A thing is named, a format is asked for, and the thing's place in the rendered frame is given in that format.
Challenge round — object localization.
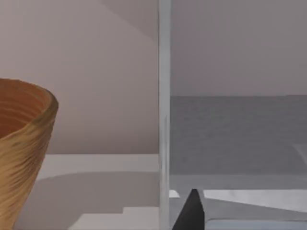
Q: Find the brown woven basket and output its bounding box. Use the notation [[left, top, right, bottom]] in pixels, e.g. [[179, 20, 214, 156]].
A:
[[0, 78, 59, 230]]

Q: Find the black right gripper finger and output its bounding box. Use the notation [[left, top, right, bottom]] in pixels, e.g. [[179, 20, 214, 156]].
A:
[[171, 188, 205, 230]]

